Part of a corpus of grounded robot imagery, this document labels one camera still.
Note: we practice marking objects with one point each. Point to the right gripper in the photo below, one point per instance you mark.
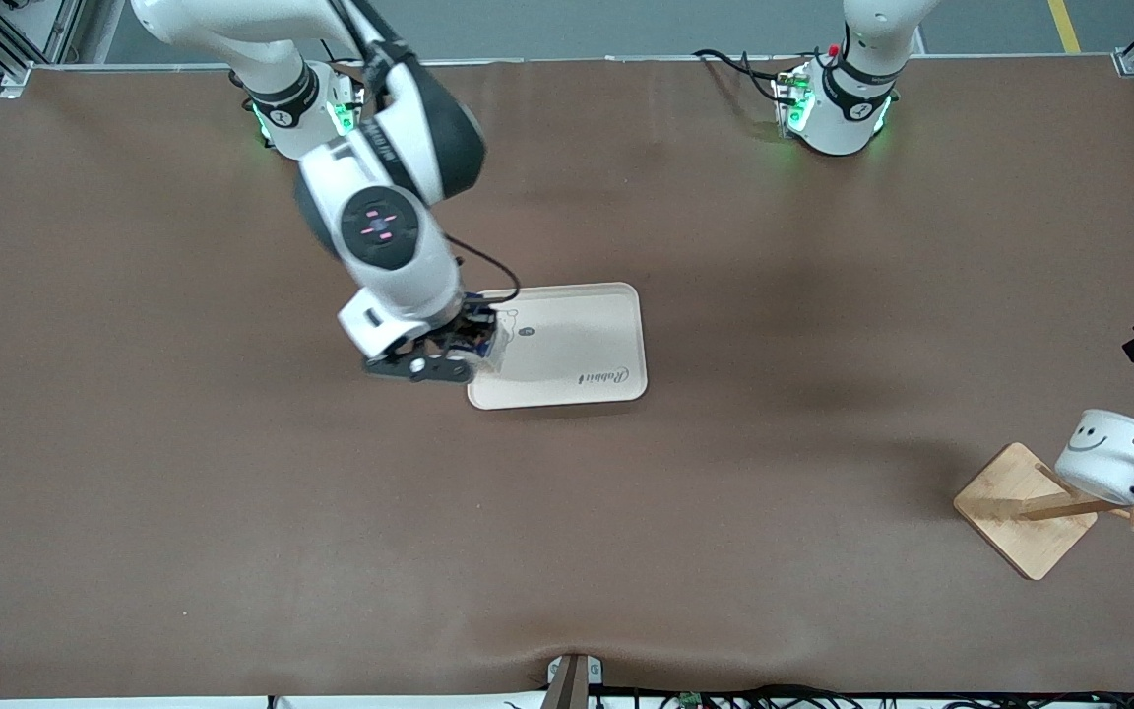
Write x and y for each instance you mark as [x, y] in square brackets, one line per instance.
[460, 337]

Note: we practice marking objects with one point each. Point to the blue milk carton green cap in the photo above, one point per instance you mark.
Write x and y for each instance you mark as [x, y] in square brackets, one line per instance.
[502, 340]

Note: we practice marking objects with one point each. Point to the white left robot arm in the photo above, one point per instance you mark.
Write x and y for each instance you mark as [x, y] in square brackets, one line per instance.
[852, 108]

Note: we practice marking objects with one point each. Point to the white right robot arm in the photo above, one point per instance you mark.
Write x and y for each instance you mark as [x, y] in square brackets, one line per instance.
[380, 226]

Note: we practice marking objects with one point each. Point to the wooden cup rack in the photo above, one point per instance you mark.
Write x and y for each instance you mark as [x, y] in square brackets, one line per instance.
[1010, 512]

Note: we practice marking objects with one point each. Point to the cream plastic tray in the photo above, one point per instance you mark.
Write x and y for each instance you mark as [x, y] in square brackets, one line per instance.
[577, 345]

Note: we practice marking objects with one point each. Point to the brown table mat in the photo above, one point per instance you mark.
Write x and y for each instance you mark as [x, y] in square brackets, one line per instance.
[232, 443]

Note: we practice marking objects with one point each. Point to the table edge camera mount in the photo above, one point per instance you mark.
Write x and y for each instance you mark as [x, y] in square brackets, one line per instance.
[567, 684]

